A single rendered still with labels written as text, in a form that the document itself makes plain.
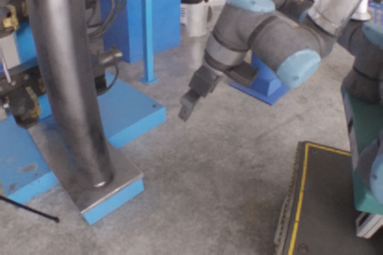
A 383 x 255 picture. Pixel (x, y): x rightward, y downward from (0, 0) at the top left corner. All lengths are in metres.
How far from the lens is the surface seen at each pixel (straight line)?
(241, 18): 0.50
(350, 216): 1.15
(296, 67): 0.46
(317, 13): 0.57
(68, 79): 0.95
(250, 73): 0.60
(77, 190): 1.35
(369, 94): 1.04
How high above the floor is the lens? 1.15
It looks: 35 degrees down
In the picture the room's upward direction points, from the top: 1 degrees clockwise
